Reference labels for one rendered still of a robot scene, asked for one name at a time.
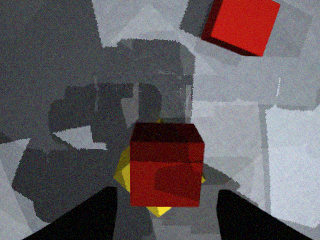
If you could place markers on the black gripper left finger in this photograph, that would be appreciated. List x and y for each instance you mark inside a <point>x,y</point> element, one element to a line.
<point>92,220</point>

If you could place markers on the dark red cube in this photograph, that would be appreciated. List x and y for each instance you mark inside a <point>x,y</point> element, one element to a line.
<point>241,26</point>
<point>165,165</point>

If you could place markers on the yellow cube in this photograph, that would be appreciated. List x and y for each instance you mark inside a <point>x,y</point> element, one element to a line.
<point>122,175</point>

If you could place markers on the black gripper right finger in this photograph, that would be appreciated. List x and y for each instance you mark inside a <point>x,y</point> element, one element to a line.
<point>241,220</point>

